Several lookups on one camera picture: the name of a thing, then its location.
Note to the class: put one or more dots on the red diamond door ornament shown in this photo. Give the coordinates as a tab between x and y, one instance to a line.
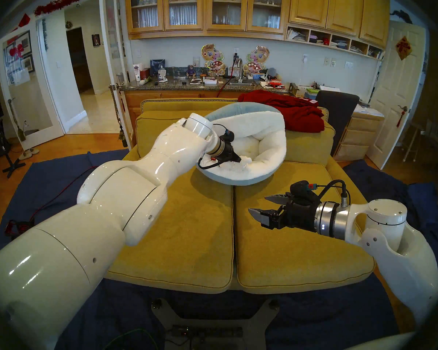
403	47

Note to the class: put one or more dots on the white tube bottle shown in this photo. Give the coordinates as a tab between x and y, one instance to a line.
137	73

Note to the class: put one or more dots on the white panel door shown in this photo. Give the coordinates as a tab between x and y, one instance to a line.
394	90

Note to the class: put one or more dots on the red blanket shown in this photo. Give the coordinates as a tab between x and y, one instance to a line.
299	116

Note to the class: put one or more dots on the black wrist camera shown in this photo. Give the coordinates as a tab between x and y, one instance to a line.
228	136
303	190

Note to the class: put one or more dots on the blue white plush dog bed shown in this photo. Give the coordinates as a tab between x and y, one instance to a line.
266	141

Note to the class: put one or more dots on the crumpled blue cloth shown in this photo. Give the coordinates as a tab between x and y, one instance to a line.
423	192

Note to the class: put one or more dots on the red tinsel garland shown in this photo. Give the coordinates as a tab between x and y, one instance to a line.
62	2

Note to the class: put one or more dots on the wooden drawer cabinet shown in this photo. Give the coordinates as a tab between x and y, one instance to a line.
357	137

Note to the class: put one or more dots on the yellow fabric sofa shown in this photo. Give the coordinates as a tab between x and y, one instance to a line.
189	258

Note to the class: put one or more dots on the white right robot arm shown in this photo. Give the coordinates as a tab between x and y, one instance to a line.
405	261

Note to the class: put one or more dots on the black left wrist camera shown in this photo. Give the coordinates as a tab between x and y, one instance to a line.
228	136

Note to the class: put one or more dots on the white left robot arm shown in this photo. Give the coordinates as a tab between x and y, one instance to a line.
106	214

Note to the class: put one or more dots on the navy blue floor blanket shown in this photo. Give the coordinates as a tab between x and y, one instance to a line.
124	316

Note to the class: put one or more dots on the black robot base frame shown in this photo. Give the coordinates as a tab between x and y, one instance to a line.
215	331

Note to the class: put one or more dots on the wooden wall cabinets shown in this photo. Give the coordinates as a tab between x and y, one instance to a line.
310	6

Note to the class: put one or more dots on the granite kitchen counter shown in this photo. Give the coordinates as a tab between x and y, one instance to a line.
175	85

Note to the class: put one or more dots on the white framed glass door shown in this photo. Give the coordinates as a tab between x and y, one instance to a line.
53	79
104	43

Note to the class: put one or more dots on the white plush dog red hat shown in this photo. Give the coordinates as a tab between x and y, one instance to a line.
242	163

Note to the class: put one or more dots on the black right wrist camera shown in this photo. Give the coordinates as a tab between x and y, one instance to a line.
303	190

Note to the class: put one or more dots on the dark office chair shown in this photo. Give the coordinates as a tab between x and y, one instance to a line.
337	112

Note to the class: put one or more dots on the chrome kitchen faucet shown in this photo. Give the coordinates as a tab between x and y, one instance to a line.
240	70

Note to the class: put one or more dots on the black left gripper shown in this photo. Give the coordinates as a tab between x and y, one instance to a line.
228	154

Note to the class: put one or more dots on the black tripod stand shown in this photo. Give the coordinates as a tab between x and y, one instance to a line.
7	163

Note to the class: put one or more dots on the cartoon child paper decoration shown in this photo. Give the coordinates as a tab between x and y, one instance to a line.
212	57
257	57

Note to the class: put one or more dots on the beige slipper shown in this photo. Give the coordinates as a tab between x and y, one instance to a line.
25	156
34	151

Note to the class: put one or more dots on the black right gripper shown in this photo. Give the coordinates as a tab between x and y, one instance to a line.
299	214

